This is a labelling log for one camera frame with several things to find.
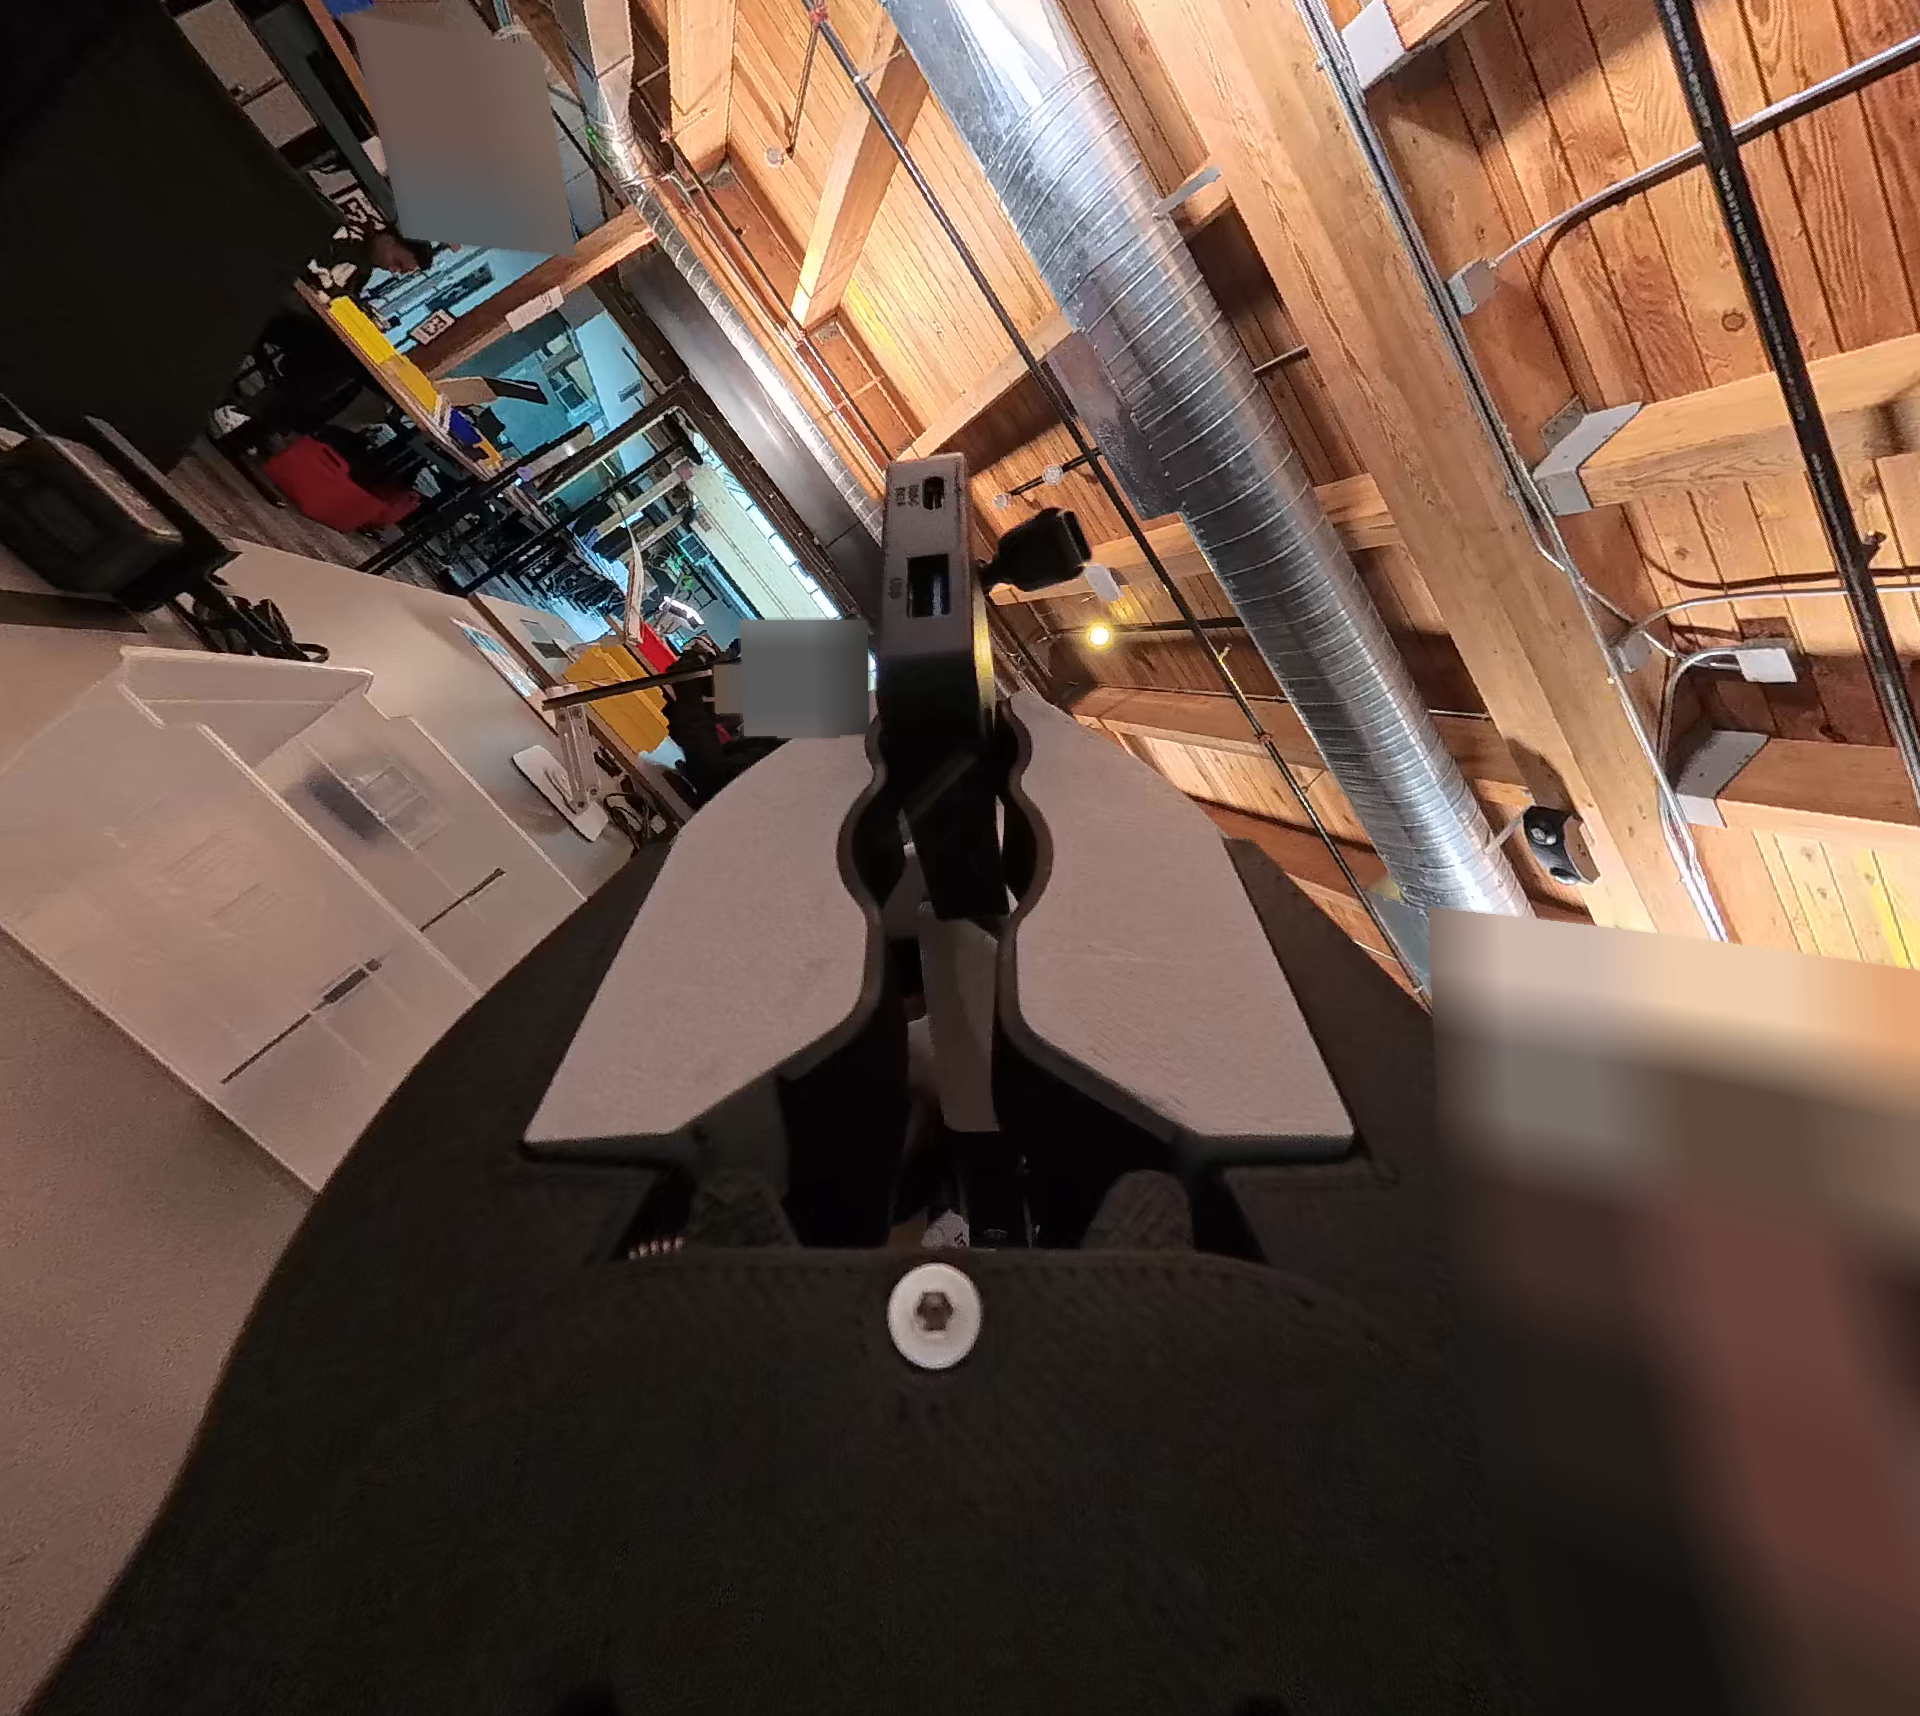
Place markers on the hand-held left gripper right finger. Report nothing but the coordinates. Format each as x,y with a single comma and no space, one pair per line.
1171,967

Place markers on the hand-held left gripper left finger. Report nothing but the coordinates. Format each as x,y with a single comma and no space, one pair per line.
720,967

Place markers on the black usb hub adapter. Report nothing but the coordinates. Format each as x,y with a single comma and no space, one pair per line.
930,696

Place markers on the clear plastic storage bin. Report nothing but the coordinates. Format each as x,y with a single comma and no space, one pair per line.
194,877

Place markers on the white stand base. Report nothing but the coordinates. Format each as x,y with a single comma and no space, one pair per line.
563,794

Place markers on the black boom pole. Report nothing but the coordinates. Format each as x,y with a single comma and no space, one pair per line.
631,687

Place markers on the yellow storage bin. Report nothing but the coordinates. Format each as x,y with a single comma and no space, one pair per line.
614,689

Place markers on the red container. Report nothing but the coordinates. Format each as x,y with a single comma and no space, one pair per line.
338,486

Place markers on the white junction box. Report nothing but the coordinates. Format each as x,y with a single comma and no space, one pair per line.
1473,286
1767,662

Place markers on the wooden beam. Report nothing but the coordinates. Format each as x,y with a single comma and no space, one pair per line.
524,291

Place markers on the black power adapter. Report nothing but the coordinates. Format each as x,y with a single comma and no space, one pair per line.
91,525

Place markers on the black monitor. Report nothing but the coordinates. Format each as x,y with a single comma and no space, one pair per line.
135,200

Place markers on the black ceiling pipe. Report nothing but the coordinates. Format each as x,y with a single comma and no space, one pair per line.
1724,156

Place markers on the black ceiling camera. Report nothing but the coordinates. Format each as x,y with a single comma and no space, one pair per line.
1556,843

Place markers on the large spiral metal duct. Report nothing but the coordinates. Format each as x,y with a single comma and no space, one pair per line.
1141,291

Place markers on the narrow spiral metal duct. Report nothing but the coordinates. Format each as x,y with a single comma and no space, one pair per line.
675,231

